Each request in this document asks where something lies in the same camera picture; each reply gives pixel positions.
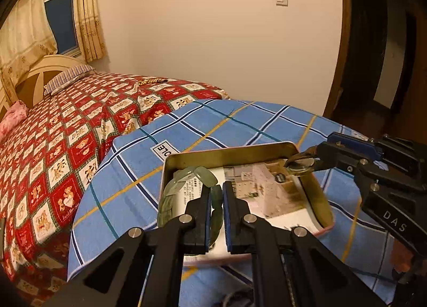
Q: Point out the red patterned bedspread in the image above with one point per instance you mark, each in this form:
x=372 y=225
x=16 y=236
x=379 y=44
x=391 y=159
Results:
x=49 y=159

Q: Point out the pink cloth bundle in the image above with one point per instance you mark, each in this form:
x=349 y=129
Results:
x=14 y=116

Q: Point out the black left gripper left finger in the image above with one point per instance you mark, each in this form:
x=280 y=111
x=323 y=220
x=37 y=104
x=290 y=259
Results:
x=142 y=268

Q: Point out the checkered pillow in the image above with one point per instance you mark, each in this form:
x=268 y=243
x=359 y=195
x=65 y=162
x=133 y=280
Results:
x=66 y=78

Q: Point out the beige curtain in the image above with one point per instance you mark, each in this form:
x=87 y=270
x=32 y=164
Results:
x=87 y=25
x=26 y=37

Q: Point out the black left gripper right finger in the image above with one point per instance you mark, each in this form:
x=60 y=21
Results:
x=290 y=267

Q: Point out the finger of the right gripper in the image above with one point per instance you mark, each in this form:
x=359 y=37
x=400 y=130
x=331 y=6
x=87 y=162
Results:
x=359 y=146
x=330 y=155

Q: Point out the right beige curtain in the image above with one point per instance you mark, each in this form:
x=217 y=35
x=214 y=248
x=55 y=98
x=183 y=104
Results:
x=87 y=25

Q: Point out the blue plaid folded blanket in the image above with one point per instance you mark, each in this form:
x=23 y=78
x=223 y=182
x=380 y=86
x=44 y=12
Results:
x=124 y=192

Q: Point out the pink metal tin box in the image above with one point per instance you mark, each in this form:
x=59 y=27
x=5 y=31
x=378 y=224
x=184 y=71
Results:
x=225 y=158

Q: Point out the white printed paper card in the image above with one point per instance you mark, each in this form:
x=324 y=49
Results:
x=271 y=192

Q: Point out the gold beaded item on bed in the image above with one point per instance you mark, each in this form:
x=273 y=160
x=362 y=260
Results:
x=151 y=81

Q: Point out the dark window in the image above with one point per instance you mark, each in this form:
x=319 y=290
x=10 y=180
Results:
x=61 y=20

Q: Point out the left beige curtain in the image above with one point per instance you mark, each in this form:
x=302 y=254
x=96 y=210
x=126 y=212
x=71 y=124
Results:
x=26 y=37

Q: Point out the cream wooden headboard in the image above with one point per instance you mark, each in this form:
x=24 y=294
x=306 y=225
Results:
x=30 y=88

